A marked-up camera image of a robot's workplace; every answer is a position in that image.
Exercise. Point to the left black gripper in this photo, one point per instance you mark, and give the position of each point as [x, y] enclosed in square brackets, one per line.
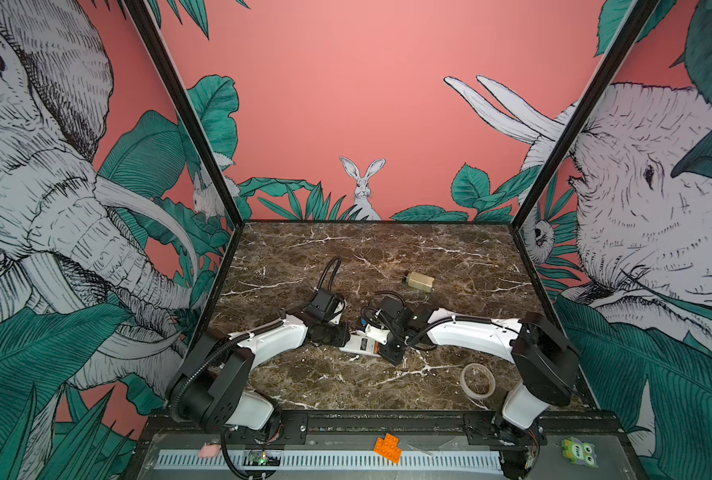
[342, 335]

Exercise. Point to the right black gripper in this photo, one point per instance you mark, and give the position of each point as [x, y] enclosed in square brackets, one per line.
[393, 358]

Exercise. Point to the white red remote control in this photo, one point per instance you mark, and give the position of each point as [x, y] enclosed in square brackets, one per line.
[360, 344]

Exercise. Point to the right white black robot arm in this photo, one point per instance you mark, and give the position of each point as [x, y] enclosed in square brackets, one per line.
[546, 360]

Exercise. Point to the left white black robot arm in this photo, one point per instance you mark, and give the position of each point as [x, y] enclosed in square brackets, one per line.
[209, 388]

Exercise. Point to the clear tape roll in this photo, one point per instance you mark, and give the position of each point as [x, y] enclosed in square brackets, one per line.
[477, 382]

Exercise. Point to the orange toy brick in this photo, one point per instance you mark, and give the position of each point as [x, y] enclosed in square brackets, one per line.
[388, 448]

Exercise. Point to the small green circuit board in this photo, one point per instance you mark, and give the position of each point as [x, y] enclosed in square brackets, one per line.
[262, 459]

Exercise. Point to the green owl toy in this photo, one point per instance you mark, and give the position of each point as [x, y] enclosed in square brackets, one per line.
[579, 452]

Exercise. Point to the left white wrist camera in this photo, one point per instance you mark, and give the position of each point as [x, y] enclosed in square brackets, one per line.
[335, 320]

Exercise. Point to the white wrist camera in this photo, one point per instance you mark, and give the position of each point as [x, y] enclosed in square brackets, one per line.
[335, 320]
[379, 335]

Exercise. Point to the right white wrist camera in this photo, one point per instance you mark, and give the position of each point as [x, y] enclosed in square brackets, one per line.
[379, 335]

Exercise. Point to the black front mounting rail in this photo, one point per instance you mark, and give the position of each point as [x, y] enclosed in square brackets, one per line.
[386, 426]

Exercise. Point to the white slotted cable duct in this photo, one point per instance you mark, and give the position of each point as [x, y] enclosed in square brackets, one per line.
[330, 460]

